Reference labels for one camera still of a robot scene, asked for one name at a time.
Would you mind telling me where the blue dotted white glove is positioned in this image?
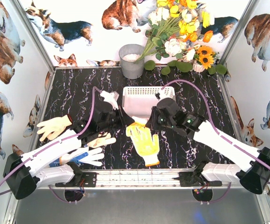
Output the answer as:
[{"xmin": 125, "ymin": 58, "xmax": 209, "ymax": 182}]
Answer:
[{"xmin": 49, "ymin": 147, "xmax": 105, "ymax": 168}]

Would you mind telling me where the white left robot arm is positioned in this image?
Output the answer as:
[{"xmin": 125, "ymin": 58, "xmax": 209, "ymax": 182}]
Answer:
[{"xmin": 3, "ymin": 107, "xmax": 134, "ymax": 200}]

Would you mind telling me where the cream knit glove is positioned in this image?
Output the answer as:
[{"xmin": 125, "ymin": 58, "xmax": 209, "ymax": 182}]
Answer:
[
  {"xmin": 87, "ymin": 132, "xmax": 116, "ymax": 148},
  {"xmin": 36, "ymin": 114, "xmax": 73, "ymax": 142}
]

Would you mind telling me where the grey metal bucket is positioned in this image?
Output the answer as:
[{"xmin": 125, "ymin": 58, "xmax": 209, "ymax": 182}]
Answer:
[{"xmin": 119, "ymin": 44, "xmax": 144, "ymax": 79}]

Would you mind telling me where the orange dotted white glove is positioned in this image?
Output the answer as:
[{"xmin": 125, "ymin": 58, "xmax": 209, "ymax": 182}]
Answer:
[{"xmin": 126, "ymin": 123, "xmax": 160, "ymax": 167}]

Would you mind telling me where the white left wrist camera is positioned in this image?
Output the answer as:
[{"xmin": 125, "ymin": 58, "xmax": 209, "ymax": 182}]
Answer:
[{"xmin": 100, "ymin": 91, "xmax": 119, "ymax": 110}]

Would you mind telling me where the aluminium front rail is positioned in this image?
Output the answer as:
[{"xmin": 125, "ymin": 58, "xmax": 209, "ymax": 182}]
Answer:
[{"xmin": 12, "ymin": 169, "xmax": 255, "ymax": 189}]

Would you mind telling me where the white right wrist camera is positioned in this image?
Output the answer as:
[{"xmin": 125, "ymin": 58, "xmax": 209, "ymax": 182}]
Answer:
[{"xmin": 155, "ymin": 92, "xmax": 174, "ymax": 101}]

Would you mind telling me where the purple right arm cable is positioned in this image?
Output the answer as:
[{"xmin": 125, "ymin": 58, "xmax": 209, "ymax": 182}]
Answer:
[{"xmin": 167, "ymin": 79, "xmax": 270, "ymax": 203}]

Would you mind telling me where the artificial flower bouquet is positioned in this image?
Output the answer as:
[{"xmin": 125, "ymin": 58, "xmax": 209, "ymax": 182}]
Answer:
[{"xmin": 141, "ymin": 0, "xmax": 217, "ymax": 63}]

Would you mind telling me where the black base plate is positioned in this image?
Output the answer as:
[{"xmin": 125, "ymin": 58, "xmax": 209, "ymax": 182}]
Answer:
[
  {"xmin": 55, "ymin": 172, "xmax": 97, "ymax": 187},
  {"xmin": 175, "ymin": 161, "xmax": 222, "ymax": 187}
]

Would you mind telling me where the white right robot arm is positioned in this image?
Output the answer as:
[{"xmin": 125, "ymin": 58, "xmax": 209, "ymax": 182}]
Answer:
[{"xmin": 146, "ymin": 98, "xmax": 270, "ymax": 195}]

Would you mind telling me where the white plastic storage basket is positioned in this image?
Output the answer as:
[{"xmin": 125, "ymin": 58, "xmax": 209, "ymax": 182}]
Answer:
[{"xmin": 122, "ymin": 86, "xmax": 176, "ymax": 119}]

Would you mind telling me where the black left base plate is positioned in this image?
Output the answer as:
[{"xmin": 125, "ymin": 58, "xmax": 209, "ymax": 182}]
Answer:
[{"xmin": 55, "ymin": 172, "xmax": 97, "ymax": 187}]

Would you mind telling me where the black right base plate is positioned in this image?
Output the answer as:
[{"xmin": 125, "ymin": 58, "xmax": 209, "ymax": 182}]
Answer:
[{"xmin": 175, "ymin": 161, "xmax": 222, "ymax": 187}]

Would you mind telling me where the sunflower pot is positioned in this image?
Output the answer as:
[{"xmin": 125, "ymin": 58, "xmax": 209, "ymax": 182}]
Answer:
[{"xmin": 192, "ymin": 45, "xmax": 227, "ymax": 76}]

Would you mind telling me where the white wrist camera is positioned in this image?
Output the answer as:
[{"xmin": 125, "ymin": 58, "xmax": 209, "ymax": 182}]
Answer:
[
  {"xmin": 100, "ymin": 91, "xmax": 119, "ymax": 110},
  {"xmin": 155, "ymin": 92, "xmax": 174, "ymax": 101}
]

